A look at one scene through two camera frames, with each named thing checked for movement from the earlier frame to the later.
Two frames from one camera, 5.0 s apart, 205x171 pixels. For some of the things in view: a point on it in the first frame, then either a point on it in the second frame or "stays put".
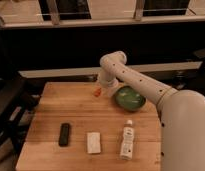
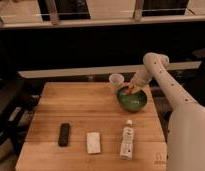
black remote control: [63, 138] stays put
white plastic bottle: [127, 143] stays put
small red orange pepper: [97, 92] -> [128, 91]
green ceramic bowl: [129, 99] stays put
